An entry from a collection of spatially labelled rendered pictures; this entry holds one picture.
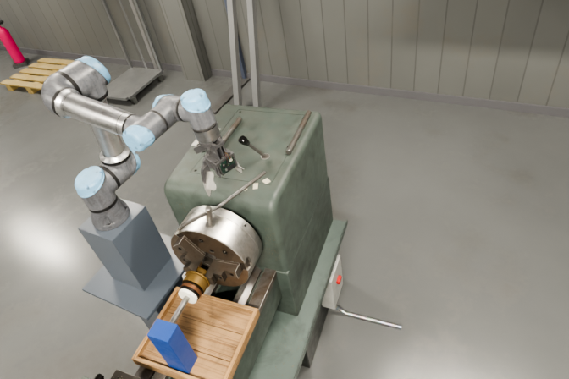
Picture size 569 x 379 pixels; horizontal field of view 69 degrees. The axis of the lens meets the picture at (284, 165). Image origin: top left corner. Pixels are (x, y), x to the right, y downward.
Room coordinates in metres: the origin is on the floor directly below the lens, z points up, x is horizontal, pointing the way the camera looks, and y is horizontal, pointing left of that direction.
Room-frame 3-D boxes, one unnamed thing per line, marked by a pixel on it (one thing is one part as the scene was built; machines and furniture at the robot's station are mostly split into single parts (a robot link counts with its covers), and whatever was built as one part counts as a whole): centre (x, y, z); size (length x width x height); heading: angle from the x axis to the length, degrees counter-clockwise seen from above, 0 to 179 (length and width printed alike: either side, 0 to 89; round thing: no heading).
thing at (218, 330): (0.80, 0.42, 0.88); 0.36 x 0.30 x 0.04; 63
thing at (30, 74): (5.39, 2.85, 0.05); 1.12 x 0.77 x 0.11; 57
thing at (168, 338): (0.71, 0.47, 1.00); 0.08 x 0.06 x 0.23; 63
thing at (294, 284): (1.37, 0.14, 0.43); 0.60 x 0.48 x 0.86; 153
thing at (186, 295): (0.78, 0.43, 1.08); 0.13 x 0.07 x 0.07; 153
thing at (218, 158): (1.05, 0.20, 1.48); 0.09 x 0.08 x 0.12; 36
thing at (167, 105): (1.10, 0.31, 1.63); 0.11 x 0.11 x 0.08; 55
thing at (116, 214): (1.27, 0.74, 1.15); 0.15 x 0.15 x 0.10
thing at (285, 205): (1.38, 0.14, 1.06); 0.59 x 0.48 x 0.39; 153
